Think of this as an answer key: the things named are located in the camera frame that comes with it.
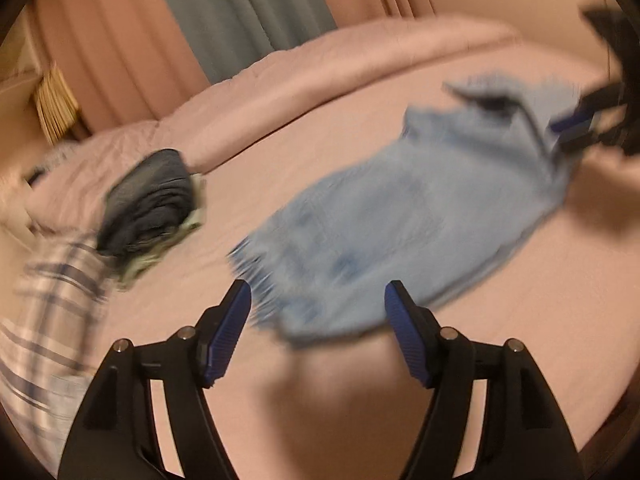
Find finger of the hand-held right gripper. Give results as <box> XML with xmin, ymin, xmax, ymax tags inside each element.
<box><xmin>557</xmin><ymin>120</ymin><xmax>626</xmax><ymax>153</ymax></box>
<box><xmin>549</xmin><ymin>82</ymin><xmax>628</xmax><ymax>133</ymax></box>

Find pink comforter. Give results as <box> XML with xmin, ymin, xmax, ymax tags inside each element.
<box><xmin>25</xmin><ymin>14</ymin><xmax>521</xmax><ymax>221</ymax></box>

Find teal curtain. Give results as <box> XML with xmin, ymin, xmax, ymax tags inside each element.
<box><xmin>147</xmin><ymin>0</ymin><xmax>338</xmax><ymax>83</ymax></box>

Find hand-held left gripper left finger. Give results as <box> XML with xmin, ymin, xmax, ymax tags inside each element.
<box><xmin>57</xmin><ymin>280</ymin><xmax>252</xmax><ymax>480</ymax></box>

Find light blue denim pants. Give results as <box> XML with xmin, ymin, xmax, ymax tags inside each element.
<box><xmin>227</xmin><ymin>75</ymin><xmax>586</xmax><ymax>348</ymax></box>

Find pink bed sheet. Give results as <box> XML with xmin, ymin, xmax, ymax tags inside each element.
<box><xmin>0</xmin><ymin>45</ymin><xmax>640</xmax><ymax>480</ymax></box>

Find folded light green cloth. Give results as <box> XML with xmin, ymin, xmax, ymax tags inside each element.
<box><xmin>115</xmin><ymin>172</ymin><xmax>207</xmax><ymax>291</ymax></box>

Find plaid checkered cloth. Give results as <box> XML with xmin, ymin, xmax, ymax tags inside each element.
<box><xmin>0</xmin><ymin>230</ymin><xmax>116</xmax><ymax>461</ymax></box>

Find folded dark blue jeans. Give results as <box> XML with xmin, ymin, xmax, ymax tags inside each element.
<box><xmin>95</xmin><ymin>149</ymin><xmax>196</xmax><ymax>261</ymax></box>

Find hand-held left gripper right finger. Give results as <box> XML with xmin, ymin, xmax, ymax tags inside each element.
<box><xmin>384</xmin><ymin>280</ymin><xmax>586</xmax><ymax>480</ymax></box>

